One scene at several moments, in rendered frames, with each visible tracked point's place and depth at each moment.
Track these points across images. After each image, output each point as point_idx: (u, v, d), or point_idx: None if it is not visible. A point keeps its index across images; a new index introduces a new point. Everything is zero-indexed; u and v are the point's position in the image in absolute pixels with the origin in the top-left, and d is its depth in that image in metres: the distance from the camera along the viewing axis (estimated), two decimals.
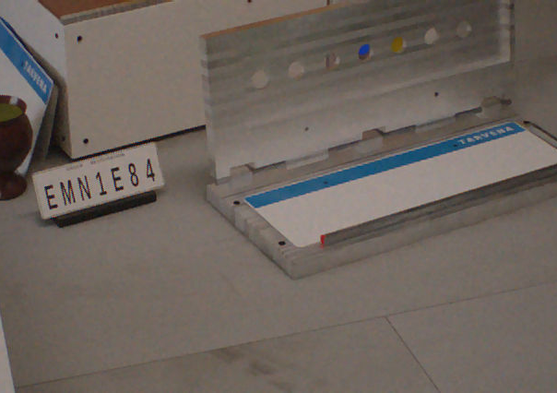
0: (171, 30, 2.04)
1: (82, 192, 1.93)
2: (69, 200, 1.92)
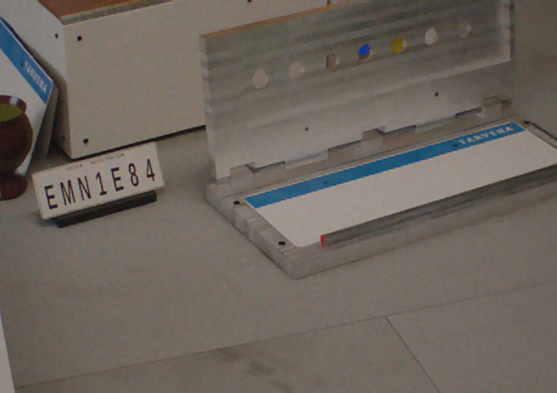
0: (171, 30, 2.04)
1: (82, 192, 1.93)
2: (69, 200, 1.92)
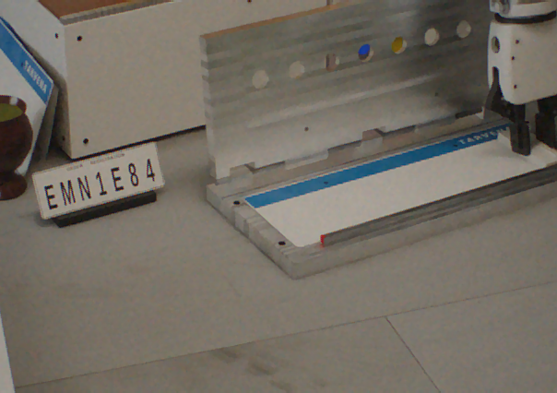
0: (171, 30, 2.04)
1: (82, 192, 1.93)
2: (69, 200, 1.92)
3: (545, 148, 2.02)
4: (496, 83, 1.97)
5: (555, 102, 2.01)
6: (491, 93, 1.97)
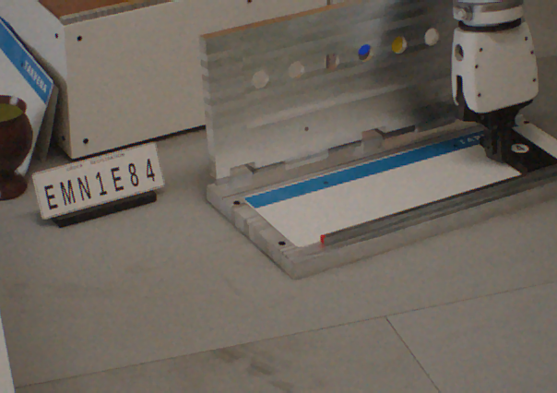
0: (171, 30, 2.04)
1: (82, 192, 1.93)
2: (69, 200, 1.92)
3: None
4: (464, 93, 1.95)
5: (513, 113, 1.98)
6: (460, 104, 1.96)
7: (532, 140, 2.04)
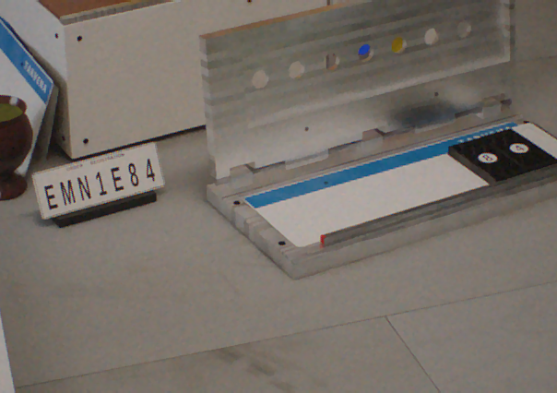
0: (171, 30, 2.04)
1: (82, 192, 1.93)
2: (69, 200, 1.92)
3: None
4: None
5: None
6: None
7: (531, 140, 2.04)
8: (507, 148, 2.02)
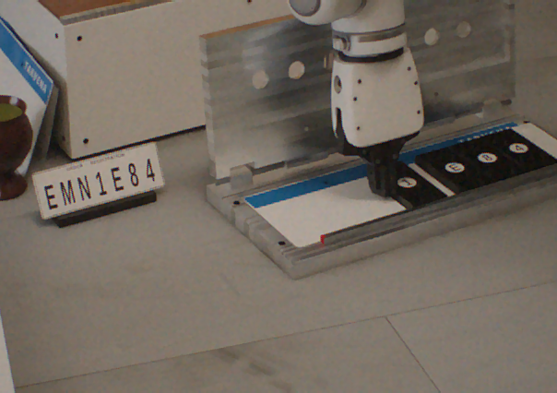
0: (171, 30, 2.04)
1: (82, 192, 1.93)
2: (69, 200, 1.92)
3: None
4: (343, 126, 1.88)
5: (397, 147, 1.91)
6: (340, 137, 1.89)
7: (531, 140, 2.04)
8: (507, 148, 2.02)
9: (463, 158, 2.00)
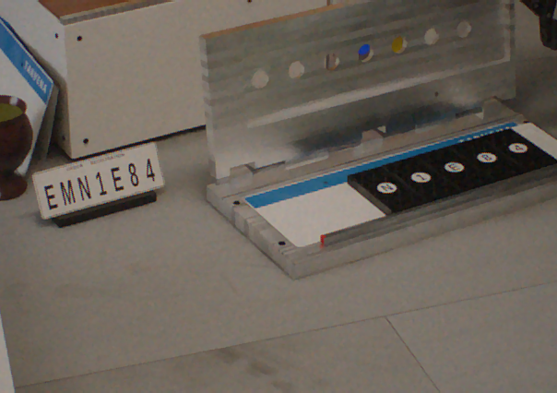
0: (171, 30, 2.04)
1: (82, 192, 1.93)
2: (69, 200, 1.92)
3: None
4: None
5: None
6: None
7: (531, 140, 2.04)
8: (506, 148, 2.02)
9: (462, 158, 2.00)
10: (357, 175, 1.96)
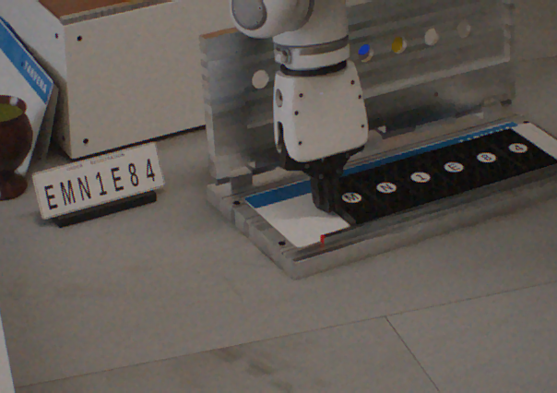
0: (171, 30, 2.04)
1: (82, 192, 1.93)
2: (69, 200, 1.92)
3: None
4: (285, 141, 1.85)
5: (341, 161, 1.88)
6: (282, 152, 1.85)
7: (531, 140, 2.04)
8: (506, 148, 2.02)
9: (462, 158, 2.00)
10: (357, 175, 1.96)
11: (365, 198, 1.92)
